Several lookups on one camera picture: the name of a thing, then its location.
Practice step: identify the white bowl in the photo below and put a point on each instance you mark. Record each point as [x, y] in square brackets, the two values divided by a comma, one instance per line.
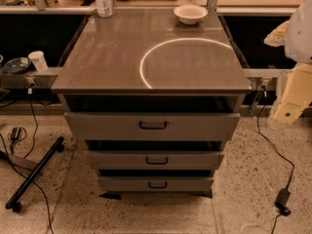
[190, 14]

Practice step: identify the white paper cup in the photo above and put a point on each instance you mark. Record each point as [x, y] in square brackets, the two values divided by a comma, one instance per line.
[38, 60]

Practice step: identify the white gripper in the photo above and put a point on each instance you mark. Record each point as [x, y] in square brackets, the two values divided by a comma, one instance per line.
[300, 33]

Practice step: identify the grey drawer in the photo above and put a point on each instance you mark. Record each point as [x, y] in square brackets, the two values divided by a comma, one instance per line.
[152, 126]
[154, 160]
[155, 183]

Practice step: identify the grey top drawer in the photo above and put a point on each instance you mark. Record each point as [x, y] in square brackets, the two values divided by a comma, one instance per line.
[152, 126]

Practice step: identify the grey middle drawer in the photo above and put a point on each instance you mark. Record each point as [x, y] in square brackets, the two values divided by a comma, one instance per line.
[154, 160]

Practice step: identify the grey drawer cabinet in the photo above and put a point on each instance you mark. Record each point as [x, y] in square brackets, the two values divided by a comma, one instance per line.
[147, 61]

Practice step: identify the grey bottom drawer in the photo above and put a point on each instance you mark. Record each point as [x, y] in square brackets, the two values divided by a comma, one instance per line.
[155, 183]

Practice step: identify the black bar with wheels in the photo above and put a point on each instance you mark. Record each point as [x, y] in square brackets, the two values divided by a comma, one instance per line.
[13, 203]

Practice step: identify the black adapter left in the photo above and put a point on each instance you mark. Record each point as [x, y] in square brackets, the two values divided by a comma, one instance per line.
[15, 134]

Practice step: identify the black power adapter right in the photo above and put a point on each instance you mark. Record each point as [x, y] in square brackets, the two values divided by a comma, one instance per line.
[281, 202]

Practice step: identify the dark blue plate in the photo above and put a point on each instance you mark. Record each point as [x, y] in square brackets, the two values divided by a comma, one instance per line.
[16, 65]

